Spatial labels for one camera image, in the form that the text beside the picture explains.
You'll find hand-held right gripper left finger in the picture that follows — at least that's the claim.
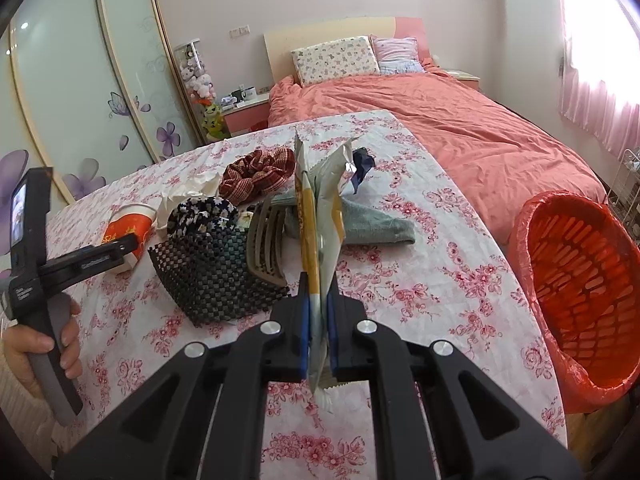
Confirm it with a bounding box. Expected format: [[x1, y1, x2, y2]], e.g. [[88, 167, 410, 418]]
[[55, 271, 313, 480]]

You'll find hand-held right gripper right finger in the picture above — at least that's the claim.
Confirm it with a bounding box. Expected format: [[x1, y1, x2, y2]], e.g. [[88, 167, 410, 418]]
[[325, 275, 583, 480]]

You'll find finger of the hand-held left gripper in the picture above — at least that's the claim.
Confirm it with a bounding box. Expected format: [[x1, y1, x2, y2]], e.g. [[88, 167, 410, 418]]
[[39, 234, 141, 292]]

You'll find red white paper cup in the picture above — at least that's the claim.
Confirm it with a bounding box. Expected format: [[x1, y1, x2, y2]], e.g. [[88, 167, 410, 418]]
[[102, 203, 158, 275]]

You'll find grey green sock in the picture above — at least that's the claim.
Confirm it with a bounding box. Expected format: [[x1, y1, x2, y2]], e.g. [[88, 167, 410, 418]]
[[272, 192, 417, 247]]

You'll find yellow white snack wrapper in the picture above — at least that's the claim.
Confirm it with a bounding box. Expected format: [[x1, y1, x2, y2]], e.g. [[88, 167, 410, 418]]
[[292, 130, 358, 413]]

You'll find red plaid scrunchie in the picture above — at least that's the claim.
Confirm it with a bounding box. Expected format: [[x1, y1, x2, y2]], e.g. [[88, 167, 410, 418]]
[[220, 148, 297, 207]]

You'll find red basket with plastic liner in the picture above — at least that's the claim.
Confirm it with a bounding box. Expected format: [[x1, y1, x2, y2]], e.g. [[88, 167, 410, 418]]
[[510, 191, 640, 415]]

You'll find person's left forearm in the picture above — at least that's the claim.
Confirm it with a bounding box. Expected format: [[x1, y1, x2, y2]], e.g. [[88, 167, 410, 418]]
[[0, 352, 53, 461]]

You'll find person's left hand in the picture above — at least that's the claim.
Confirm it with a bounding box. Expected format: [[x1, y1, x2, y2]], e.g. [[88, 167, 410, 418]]
[[0, 299, 83, 388]]

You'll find taupe hair claw clip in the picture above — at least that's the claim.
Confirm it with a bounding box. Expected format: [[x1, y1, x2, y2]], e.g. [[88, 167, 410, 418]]
[[246, 200, 288, 288]]

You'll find black woven mat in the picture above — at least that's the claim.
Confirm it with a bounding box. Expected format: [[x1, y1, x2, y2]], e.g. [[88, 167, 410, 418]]
[[147, 227, 291, 328]]

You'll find black white floral scrunchie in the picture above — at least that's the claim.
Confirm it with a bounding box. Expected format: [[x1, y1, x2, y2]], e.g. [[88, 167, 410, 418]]
[[166, 196, 242, 238]]

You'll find crumpled white tissue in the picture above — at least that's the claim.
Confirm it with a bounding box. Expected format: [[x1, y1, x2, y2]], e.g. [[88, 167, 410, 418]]
[[157, 170, 223, 233]]

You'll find floral tablecloth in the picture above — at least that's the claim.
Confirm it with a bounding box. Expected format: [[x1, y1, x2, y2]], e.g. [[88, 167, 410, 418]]
[[45, 109, 568, 480]]

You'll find flower print sliding wardrobe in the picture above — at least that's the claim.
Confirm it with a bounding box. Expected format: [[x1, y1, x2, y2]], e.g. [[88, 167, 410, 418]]
[[0, 0, 201, 221]]

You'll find blue foil wrapper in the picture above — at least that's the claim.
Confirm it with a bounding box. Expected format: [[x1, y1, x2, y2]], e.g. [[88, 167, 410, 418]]
[[340, 147, 377, 196]]

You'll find plush toy display tube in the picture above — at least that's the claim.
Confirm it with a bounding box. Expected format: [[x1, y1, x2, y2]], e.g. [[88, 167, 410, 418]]
[[175, 39, 226, 143]]

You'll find pink white nightstand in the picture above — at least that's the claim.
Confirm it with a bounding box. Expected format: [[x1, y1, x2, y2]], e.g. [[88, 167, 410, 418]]
[[222, 95, 271, 136]]

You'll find bed with salmon duvet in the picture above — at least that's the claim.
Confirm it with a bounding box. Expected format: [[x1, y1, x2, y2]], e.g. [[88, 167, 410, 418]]
[[267, 67, 608, 256]]

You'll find floral pillow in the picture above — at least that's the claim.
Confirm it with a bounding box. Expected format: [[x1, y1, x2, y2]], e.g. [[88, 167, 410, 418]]
[[291, 36, 381, 86]]

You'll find cream nightstand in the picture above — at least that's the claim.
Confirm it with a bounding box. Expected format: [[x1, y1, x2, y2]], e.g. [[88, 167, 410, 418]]
[[442, 68, 481, 92]]

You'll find pink striped pillow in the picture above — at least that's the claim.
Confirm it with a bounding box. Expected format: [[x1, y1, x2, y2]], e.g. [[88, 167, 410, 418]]
[[369, 35, 423, 77]]

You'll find cream pink headboard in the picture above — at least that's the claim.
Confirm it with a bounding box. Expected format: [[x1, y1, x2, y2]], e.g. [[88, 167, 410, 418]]
[[263, 16, 432, 86]]

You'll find pink curtain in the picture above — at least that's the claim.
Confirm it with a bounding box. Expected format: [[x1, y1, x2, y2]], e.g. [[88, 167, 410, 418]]
[[552, 0, 640, 161]]

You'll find white wire rack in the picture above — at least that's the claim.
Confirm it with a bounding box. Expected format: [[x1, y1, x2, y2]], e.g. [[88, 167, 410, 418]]
[[607, 147, 640, 241]]

